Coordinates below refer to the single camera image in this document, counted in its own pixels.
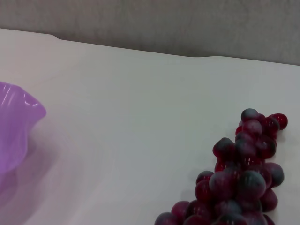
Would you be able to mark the purple wavy plastic bowl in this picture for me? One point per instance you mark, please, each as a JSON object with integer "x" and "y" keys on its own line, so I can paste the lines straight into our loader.
{"x": 11, "y": 131}

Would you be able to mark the dark red grape bunch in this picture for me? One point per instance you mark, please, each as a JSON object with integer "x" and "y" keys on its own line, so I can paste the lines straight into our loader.
{"x": 239, "y": 187}

